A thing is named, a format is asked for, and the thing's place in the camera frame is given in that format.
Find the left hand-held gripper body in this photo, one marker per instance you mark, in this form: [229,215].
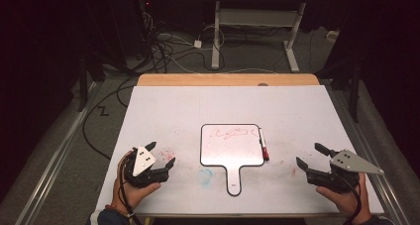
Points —
[143,162]

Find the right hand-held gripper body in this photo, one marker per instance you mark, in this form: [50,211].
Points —
[346,162]

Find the white marker with red cap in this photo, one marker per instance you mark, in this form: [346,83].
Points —
[263,144]

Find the person's left hand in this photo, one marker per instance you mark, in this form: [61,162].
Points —
[132,195]

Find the person's right hand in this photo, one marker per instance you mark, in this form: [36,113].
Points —
[350,203]

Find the large white table sheet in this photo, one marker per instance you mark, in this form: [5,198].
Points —
[198,106]

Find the white power adapter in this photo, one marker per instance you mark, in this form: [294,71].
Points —
[197,43]

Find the white power strip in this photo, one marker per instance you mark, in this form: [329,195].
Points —
[333,36]

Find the aluminium floor rail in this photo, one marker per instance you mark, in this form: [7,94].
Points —
[351,126]
[56,159]

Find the white desk frame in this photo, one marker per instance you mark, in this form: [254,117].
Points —
[254,17]

